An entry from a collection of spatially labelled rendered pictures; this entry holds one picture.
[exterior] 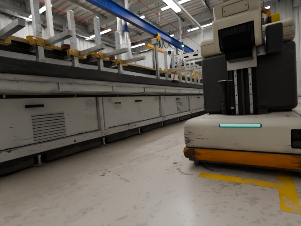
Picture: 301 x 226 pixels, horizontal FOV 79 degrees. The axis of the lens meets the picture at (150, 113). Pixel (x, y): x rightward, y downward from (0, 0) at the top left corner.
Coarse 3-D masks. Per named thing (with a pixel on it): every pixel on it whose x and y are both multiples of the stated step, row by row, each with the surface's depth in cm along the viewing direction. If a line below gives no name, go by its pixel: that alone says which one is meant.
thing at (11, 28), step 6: (18, 18) 82; (12, 24) 85; (18, 24) 82; (24, 24) 84; (0, 30) 92; (6, 30) 89; (12, 30) 87; (18, 30) 88; (0, 36) 93; (6, 36) 93
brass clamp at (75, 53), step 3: (69, 51) 132; (72, 51) 132; (75, 51) 134; (78, 51) 137; (69, 54) 132; (72, 54) 133; (75, 54) 134; (78, 54) 137; (78, 57) 139; (81, 57) 140; (84, 57) 141
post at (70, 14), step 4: (68, 12) 133; (72, 12) 134; (68, 16) 134; (72, 16) 134; (68, 20) 134; (72, 20) 134; (68, 24) 134; (72, 24) 134; (68, 28) 135; (72, 28) 134; (72, 36) 134; (72, 40) 134; (76, 40) 136; (72, 44) 134; (76, 44) 136; (72, 48) 134; (76, 48) 136; (72, 56) 135; (76, 56) 136; (72, 60) 136; (76, 60) 136; (72, 64) 136
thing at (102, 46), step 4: (100, 44) 125; (104, 44) 126; (88, 48) 131; (92, 48) 129; (96, 48) 127; (100, 48) 125; (104, 48) 126; (80, 52) 136; (84, 52) 134; (88, 52) 132; (92, 52) 133; (64, 56) 147; (68, 56) 144; (64, 60) 147; (68, 60) 147
